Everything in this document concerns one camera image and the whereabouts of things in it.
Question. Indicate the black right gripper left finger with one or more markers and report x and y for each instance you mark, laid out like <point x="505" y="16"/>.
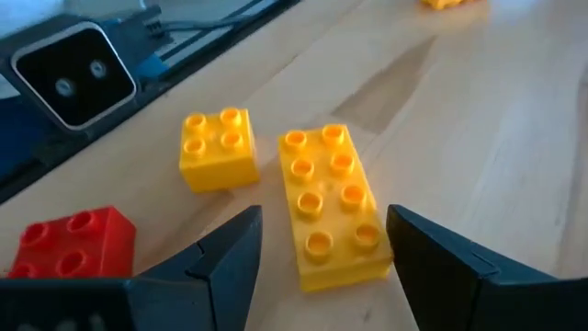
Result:
<point x="184" y="294"/>

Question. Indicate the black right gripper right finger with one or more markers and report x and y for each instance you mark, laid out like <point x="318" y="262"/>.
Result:
<point x="482" y="299"/>

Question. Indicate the yellow two-by-four block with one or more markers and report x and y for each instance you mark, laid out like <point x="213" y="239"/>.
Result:
<point x="331" y="207"/>

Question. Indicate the dark red two-by-four block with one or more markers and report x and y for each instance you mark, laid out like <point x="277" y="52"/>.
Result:
<point x="69" y="248"/>

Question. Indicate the yellow two-by-two block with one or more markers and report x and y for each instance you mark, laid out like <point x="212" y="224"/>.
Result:
<point x="216" y="161"/>

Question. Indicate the orange two-by-four block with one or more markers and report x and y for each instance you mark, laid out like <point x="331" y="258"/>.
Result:
<point x="443" y="3"/>

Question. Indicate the black metal table frame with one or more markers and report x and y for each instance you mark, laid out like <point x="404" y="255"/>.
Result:
<point x="206" y="51"/>

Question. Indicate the black silver-rimmed camera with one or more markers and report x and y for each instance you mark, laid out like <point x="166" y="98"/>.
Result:
<point x="73" y="73"/>

